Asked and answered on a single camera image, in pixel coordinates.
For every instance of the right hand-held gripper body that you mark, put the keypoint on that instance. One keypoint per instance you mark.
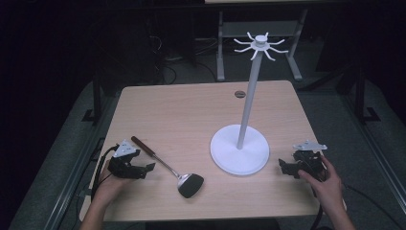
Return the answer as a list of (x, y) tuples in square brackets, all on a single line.
[(309, 159)]

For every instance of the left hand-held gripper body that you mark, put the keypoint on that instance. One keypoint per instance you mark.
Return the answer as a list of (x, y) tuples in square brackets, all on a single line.
[(123, 159)]

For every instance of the white hook stand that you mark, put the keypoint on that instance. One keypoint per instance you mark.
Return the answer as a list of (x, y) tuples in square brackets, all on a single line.
[(239, 153)]

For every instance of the person's left hand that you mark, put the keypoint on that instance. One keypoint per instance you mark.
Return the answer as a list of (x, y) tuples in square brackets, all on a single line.
[(108, 187)]

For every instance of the person's right hand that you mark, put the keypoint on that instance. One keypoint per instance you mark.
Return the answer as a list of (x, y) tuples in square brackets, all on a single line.
[(325, 191)]

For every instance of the black metal stand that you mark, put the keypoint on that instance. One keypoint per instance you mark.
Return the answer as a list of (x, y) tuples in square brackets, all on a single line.
[(95, 102), (360, 102)]

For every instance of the grey metal desk frame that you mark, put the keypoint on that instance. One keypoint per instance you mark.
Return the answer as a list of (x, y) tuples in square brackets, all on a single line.
[(255, 28)]

